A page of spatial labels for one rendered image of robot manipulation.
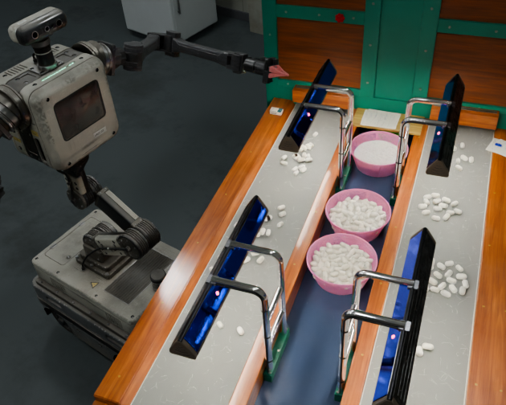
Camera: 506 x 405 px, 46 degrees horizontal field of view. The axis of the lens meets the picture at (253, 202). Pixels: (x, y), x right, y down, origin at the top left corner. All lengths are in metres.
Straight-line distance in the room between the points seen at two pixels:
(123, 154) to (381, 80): 1.99
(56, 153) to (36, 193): 1.91
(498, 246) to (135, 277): 1.50
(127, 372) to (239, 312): 0.44
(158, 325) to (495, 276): 1.21
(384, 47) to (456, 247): 1.02
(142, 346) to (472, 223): 1.36
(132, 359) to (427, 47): 1.83
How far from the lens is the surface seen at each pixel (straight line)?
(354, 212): 2.51
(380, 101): 3.02
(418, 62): 2.89
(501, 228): 2.50
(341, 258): 2.31
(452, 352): 2.10
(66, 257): 2.88
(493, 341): 2.13
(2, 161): 4.52
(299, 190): 2.60
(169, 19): 5.31
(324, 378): 2.07
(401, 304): 1.73
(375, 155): 2.81
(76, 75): 2.18
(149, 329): 2.13
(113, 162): 4.17
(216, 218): 2.46
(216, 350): 2.06
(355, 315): 1.66
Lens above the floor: 2.43
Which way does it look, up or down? 42 degrees down
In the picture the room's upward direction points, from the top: 5 degrees counter-clockwise
